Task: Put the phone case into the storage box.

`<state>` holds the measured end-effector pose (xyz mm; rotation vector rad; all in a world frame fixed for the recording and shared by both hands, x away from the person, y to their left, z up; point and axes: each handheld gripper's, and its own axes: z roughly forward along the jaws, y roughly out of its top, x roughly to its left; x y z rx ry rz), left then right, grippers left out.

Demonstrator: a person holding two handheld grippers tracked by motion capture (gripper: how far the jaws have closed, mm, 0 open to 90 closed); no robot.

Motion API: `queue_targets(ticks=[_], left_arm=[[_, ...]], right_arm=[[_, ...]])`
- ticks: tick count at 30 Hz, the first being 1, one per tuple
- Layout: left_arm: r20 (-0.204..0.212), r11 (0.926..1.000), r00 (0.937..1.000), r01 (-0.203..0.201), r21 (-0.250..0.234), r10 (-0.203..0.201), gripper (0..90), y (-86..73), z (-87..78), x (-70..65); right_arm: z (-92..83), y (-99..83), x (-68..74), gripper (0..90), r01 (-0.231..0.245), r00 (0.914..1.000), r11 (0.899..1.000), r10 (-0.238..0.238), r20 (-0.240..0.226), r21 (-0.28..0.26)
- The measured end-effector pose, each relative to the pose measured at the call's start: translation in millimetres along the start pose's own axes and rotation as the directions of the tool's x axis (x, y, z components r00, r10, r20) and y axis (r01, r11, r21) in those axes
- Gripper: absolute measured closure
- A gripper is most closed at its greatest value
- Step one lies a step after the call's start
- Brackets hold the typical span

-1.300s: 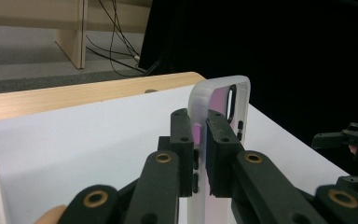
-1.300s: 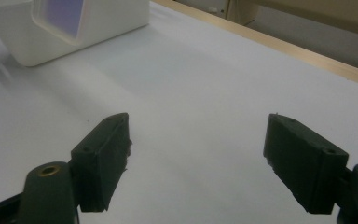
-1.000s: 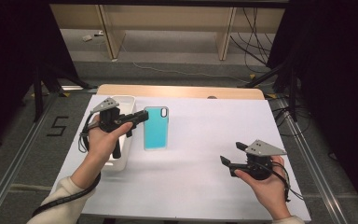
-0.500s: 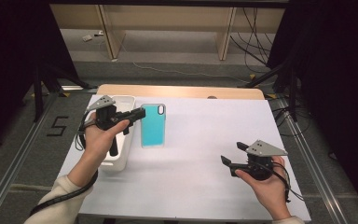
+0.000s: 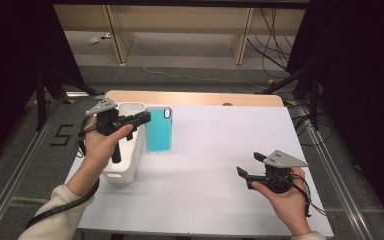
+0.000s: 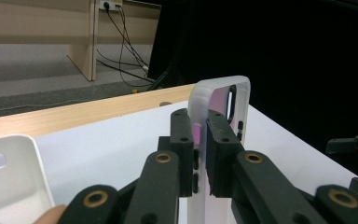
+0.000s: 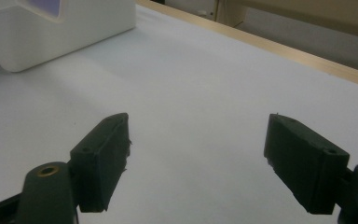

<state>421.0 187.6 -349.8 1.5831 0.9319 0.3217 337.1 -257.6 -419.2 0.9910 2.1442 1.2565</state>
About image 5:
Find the white plastic storage bin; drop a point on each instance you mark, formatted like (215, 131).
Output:
(126, 166)

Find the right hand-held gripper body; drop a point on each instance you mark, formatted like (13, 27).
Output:
(280, 160)

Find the person's left hand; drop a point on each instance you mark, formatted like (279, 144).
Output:
(98, 146)

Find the black metal stand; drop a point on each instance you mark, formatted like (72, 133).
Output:
(40, 100)
(314, 100)

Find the metal floor rail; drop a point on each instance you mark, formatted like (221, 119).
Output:
(10, 196)
(340, 186)

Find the black curtain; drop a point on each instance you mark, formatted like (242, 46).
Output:
(6, 50)
(363, 66)

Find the small white adapter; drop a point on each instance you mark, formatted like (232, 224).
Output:
(93, 40)

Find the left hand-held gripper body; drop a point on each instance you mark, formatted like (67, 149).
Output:
(108, 121)

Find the beige wooden desk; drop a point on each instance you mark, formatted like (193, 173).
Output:
(180, 20)

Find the light wooden table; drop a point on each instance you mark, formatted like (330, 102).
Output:
(196, 98)

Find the person's right hand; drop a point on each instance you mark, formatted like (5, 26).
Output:
(290, 206)

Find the blue translucent phone case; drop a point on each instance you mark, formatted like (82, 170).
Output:
(159, 133)

